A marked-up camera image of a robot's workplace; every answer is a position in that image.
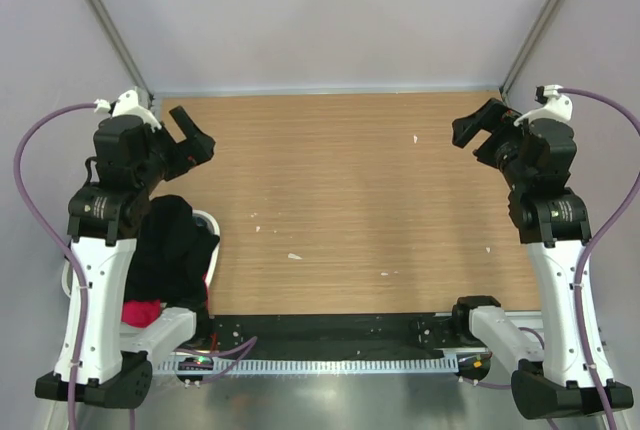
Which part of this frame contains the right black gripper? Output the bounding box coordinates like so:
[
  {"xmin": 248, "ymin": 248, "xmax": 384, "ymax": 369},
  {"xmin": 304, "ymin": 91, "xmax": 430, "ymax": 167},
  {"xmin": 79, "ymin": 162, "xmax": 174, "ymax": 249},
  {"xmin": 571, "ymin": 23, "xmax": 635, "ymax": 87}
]
[{"xmin": 453, "ymin": 98, "xmax": 531, "ymax": 191}]

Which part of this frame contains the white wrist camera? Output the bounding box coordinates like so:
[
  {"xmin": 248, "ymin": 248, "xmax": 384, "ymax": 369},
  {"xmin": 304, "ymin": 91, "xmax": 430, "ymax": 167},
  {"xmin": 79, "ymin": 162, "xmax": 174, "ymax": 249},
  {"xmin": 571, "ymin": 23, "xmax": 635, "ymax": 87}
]
[
  {"xmin": 94, "ymin": 87, "xmax": 162, "ymax": 131},
  {"xmin": 514, "ymin": 85, "xmax": 573, "ymax": 127}
]

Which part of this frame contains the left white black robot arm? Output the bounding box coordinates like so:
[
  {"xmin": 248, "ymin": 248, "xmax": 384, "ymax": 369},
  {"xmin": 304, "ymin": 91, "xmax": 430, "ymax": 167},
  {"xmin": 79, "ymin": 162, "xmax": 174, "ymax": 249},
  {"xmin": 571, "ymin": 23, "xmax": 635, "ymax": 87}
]
[{"xmin": 35, "ymin": 107, "xmax": 220, "ymax": 410}]

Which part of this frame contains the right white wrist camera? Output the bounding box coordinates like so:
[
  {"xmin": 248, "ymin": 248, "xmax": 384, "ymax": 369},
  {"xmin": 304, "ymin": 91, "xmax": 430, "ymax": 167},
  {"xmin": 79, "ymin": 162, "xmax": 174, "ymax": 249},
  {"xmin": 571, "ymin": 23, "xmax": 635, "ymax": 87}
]
[{"xmin": 514, "ymin": 85, "xmax": 573, "ymax": 127}]

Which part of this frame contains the white laundry basket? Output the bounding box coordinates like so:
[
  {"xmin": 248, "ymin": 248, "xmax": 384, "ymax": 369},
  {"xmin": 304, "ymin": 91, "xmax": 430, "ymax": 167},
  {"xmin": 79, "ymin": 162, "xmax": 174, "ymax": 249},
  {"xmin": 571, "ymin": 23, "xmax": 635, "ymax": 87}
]
[{"xmin": 60, "ymin": 208, "xmax": 223, "ymax": 301}]

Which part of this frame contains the pink t shirt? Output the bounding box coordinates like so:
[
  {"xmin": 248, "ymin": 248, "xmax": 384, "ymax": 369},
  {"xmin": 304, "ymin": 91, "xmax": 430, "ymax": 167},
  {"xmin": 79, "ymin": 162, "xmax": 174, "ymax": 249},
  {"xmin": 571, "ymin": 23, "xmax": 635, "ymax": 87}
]
[{"xmin": 121, "ymin": 300, "xmax": 162, "ymax": 328}]

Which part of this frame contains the right aluminium frame post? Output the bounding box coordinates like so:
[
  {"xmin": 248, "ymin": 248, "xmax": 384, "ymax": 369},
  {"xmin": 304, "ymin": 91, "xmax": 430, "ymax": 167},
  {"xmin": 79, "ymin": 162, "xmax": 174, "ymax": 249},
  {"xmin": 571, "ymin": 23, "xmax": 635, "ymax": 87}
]
[{"xmin": 499, "ymin": 0, "xmax": 565, "ymax": 100}]

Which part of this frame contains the slotted cable duct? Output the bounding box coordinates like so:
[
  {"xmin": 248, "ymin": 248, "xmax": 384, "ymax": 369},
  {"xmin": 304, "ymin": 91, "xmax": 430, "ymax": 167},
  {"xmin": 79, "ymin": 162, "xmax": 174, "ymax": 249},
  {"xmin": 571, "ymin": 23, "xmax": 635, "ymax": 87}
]
[{"xmin": 154, "ymin": 355, "xmax": 458, "ymax": 377}]

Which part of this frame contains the black t shirt blue logo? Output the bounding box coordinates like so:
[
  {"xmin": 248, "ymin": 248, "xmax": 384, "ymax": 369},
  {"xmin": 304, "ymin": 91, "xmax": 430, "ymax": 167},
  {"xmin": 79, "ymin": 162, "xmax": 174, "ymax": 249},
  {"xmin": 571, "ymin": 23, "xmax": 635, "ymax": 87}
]
[{"xmin": 124, "ymin": 195, "xmax": 220, "ymax": 308}]

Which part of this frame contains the left aluminium frame post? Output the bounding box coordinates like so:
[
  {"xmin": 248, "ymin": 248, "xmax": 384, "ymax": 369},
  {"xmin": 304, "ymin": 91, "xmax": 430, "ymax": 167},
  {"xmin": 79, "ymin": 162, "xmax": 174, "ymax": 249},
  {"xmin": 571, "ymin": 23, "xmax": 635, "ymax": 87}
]
[{"xmin": 85, "ymin": 0, "xmax": 153, "ymax": 104}]

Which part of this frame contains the aluminium frame post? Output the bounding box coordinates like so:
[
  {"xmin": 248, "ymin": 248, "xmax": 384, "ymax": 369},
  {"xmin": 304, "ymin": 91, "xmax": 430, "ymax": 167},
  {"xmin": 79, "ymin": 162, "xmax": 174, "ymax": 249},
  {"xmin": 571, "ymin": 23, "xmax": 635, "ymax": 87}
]
[
  {"xmin": 499, "ymin": 0, "xmax": 565, "ymax": 100},
  {"xmin": 85, "ymin": 0, "xmax": 153, "ymax": 104}
]

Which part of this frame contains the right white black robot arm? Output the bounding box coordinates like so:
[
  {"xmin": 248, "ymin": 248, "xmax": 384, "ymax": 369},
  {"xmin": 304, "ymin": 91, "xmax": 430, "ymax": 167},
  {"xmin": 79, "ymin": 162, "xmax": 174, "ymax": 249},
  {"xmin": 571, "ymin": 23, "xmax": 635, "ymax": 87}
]
[{"xmin": 450, "ymin": 97, "xmax": 634, "ymax": 424}]

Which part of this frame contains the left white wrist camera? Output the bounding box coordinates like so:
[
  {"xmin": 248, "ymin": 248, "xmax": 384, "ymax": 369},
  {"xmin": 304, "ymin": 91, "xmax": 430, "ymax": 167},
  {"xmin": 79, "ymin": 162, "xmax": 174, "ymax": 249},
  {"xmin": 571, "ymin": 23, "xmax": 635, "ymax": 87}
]
[{"xmin": 94, "ymin": 87, "xmax": 162, "ymax": 131}]

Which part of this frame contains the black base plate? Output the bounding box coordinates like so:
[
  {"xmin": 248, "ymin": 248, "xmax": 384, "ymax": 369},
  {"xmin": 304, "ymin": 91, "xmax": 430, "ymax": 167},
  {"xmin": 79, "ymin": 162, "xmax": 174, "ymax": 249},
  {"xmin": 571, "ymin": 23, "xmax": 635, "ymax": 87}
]
[{"xmin": 209, "ymin": 313, "xmax": 486, "ymax": 361}]

